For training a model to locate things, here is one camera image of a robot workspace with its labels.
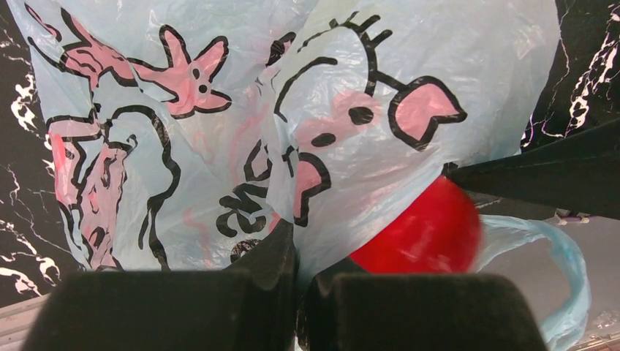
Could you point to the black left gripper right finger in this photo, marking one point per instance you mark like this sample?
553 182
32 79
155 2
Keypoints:
347 308

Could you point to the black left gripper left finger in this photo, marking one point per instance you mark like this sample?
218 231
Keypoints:
246 306

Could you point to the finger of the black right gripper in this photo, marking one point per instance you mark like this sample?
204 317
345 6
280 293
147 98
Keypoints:
578 173

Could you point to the red apple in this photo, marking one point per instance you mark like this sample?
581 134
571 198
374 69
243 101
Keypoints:
440 232

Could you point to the light blue printed plastic bag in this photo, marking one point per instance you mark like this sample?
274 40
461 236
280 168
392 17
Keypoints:
183 129

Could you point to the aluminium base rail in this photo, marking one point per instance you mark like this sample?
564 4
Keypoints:
16 321

